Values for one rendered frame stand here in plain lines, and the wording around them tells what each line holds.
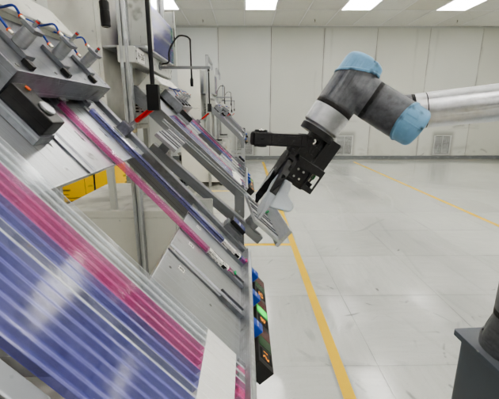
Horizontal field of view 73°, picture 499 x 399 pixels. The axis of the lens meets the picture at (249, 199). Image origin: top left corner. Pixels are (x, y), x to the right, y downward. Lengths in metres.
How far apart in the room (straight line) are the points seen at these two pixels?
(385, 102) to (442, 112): 0.17
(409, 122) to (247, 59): 7.77
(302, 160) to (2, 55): 0.49
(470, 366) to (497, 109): 0.62
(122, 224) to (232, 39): 6.99
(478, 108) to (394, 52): 8.25
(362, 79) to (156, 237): 1.38
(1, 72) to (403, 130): 0.64
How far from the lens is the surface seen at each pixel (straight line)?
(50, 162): 0.57
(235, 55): 8.38
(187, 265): 0.63
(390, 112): 0.67
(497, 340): 1.01
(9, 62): 0.61
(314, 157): 0.68
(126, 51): 1.70
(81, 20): 1.83
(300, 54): 8.48
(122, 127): 0.89
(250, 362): 0.56
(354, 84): 0.67
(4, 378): 0.32
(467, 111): 0.83
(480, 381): 1.06
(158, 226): 1.79
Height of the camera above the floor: 1.09
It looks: 14 degrees down
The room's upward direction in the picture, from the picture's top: straight up
